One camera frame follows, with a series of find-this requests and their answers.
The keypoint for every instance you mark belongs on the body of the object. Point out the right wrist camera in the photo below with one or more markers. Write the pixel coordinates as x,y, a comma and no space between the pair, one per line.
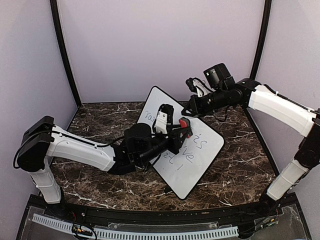
197,86

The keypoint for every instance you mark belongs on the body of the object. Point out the black frame post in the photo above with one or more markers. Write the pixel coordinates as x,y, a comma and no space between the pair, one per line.
63,52
261,39

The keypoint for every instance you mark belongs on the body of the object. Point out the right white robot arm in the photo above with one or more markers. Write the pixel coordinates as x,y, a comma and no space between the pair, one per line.
223,92

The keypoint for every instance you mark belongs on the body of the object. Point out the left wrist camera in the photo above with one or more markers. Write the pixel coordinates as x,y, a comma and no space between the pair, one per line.
163,120

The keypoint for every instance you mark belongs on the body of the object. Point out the red whiteboard eraser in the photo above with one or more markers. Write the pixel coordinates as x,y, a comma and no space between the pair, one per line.
184,122

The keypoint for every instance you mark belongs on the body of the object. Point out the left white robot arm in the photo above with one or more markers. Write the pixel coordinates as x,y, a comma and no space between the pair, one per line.
139,145

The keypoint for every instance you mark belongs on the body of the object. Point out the grey slotted cable duct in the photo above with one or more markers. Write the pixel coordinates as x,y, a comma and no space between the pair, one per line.
121,231

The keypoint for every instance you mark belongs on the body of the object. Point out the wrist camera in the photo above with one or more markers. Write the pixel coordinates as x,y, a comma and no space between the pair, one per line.
197,86
163,120

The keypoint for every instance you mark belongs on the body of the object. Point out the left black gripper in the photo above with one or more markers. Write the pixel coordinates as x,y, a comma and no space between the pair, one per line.
176,142

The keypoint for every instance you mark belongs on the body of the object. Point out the left black frame post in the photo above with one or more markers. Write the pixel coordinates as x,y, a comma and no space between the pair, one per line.
63,52

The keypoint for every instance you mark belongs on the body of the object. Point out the white whiteboard black frame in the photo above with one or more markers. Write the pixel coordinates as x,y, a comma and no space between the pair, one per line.
182,171

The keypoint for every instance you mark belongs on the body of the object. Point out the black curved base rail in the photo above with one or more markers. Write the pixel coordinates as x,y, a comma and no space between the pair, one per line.
244,214

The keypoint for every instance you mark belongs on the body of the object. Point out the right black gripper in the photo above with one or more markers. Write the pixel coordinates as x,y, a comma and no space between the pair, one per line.
196,109

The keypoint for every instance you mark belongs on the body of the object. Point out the right black frame post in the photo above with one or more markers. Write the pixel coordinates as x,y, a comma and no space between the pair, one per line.
261,39

